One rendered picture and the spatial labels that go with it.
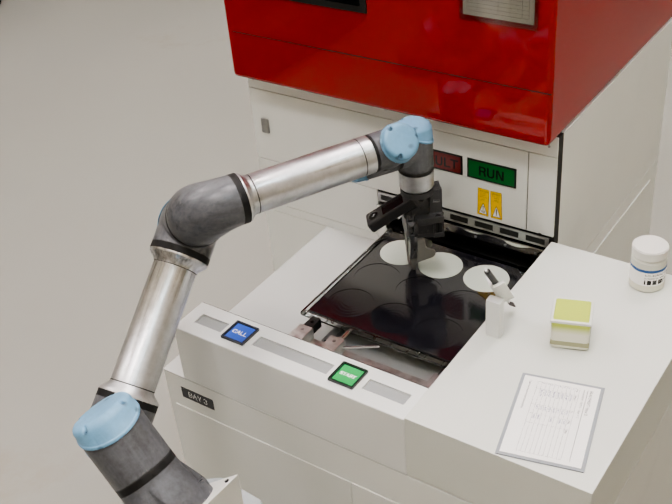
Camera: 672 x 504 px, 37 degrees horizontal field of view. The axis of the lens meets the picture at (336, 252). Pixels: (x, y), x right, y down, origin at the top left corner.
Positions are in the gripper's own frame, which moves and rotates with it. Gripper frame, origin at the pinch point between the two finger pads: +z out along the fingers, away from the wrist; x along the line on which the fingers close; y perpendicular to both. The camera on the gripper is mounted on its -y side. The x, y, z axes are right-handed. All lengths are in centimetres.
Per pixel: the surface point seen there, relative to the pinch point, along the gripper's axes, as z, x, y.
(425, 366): 9.3, -24.0, -1.7
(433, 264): 1.2, 0.4, 5.3
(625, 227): 19, 29, 62
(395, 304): 1.4, -11.9, -5.5
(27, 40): 91, 408, -162
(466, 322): 1.3, -21.3, 7.8
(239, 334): -5.2, -23.0, -38.8
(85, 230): 91, 182, -108
